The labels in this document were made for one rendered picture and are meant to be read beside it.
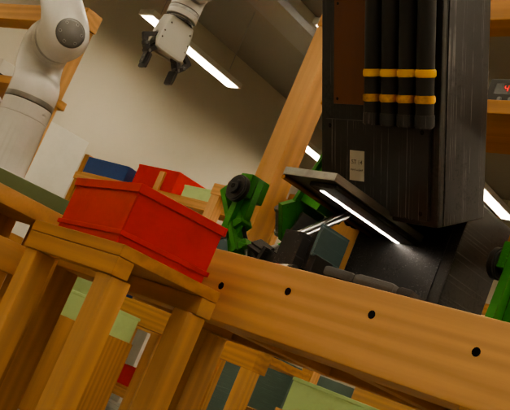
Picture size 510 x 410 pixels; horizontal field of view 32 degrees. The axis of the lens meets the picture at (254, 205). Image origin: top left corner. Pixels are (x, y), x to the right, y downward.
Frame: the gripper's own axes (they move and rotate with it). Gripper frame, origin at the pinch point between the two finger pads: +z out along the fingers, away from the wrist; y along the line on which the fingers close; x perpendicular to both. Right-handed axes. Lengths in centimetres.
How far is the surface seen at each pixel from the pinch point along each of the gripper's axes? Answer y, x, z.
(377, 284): -8, 88, 39
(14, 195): 27, 11, 46
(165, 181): -361, -494, -82
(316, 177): -11, 59, 19
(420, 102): -14, 76, -2
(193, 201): -360, -441, -68
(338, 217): -28, 53, 21
